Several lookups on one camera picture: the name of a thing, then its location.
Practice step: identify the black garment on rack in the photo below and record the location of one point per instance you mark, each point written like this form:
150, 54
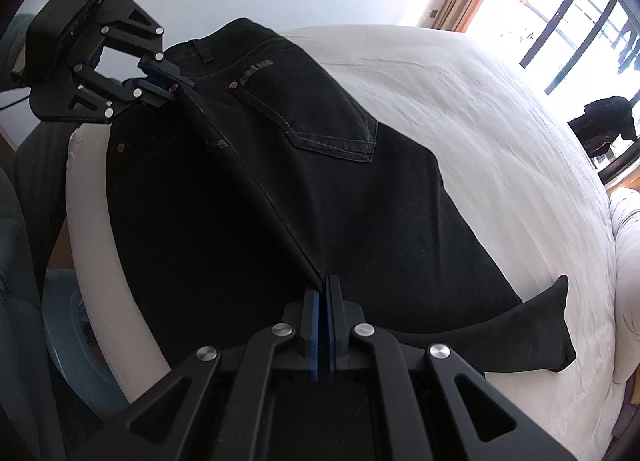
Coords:
602, 122

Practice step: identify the black jeans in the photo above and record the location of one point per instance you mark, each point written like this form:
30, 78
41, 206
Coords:
265, 178

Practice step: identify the light blue round basin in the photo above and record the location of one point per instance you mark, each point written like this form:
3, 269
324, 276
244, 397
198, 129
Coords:
73, 347

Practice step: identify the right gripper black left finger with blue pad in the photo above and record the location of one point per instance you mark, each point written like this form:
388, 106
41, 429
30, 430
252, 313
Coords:
302, 352

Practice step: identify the rolled white duvet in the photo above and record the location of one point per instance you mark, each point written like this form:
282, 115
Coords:
624, 207

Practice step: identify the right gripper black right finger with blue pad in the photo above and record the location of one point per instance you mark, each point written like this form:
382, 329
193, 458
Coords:
344, 353

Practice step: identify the black balcony door frame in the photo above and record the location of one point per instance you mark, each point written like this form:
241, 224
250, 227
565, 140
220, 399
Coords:
587, 49

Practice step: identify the white bed with sheet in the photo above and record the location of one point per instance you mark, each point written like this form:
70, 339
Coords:
516, 173

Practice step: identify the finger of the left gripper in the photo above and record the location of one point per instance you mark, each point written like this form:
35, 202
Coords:
151, 94
163, 72

